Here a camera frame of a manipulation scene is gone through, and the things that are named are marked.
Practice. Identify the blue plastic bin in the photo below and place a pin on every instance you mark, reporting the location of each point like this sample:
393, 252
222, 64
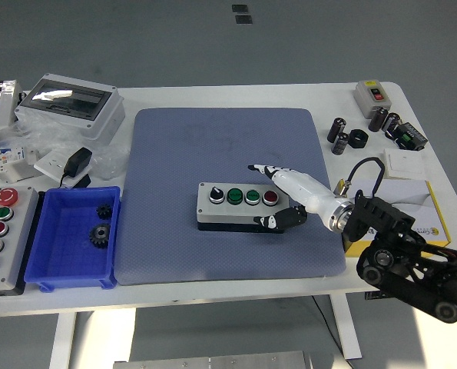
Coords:
65, 253

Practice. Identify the clear plastic bag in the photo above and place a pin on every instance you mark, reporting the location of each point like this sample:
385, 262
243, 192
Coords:
55, 138

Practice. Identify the grey enclosure with clear lid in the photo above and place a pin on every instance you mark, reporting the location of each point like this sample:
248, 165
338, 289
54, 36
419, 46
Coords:
93, 115

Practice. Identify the black power adapter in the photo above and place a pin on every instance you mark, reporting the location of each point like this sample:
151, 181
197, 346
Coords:
78, 159

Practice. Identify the black module with green terminal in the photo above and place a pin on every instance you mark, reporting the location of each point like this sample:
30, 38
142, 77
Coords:
410, 136

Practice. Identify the white circuit breaker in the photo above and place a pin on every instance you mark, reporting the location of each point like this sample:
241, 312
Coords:
13, 163

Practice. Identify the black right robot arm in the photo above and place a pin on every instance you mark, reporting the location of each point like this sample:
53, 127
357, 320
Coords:
381, 219

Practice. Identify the grey-blue table mat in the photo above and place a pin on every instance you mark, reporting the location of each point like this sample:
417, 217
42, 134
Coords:
166, 153

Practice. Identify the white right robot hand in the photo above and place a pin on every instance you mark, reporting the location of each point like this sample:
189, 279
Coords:
305, 190

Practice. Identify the grey metal plate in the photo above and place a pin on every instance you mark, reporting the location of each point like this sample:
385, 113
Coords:
212, 363

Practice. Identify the grey two-button switch box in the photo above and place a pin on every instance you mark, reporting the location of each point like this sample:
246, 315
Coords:
364, 102

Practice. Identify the black cylindrical capacitor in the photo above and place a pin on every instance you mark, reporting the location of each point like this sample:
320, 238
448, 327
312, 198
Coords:
340, 144
391, 122
336, 130
378, 120

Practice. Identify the yellow and white cardboard box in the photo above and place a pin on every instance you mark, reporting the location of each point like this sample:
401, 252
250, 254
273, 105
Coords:
408, 192

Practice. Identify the white table leg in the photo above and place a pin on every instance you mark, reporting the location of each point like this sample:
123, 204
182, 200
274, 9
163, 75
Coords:
347, 330
61, 342

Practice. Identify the white rectangular box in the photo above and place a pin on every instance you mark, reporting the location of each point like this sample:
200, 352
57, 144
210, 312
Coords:
6, 109

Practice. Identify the large black bevel gear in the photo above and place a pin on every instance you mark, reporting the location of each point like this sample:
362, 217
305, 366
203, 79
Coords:
99, 235

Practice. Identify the white wall switch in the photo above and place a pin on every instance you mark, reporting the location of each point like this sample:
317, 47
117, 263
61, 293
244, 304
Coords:
405, 163

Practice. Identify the grey five-button control box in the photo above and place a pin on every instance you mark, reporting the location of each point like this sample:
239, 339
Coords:
15, 253

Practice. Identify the white wall socket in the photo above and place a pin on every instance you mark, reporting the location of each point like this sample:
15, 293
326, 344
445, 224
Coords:
49, 165

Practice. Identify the small black bevel gear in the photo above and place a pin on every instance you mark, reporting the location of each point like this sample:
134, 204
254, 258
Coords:
104, 211

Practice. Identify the black floor plate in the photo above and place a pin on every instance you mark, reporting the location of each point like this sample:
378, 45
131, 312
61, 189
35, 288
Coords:
243, 19
240, 8

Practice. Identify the grey four-button control box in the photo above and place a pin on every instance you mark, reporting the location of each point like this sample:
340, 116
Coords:
205, 200

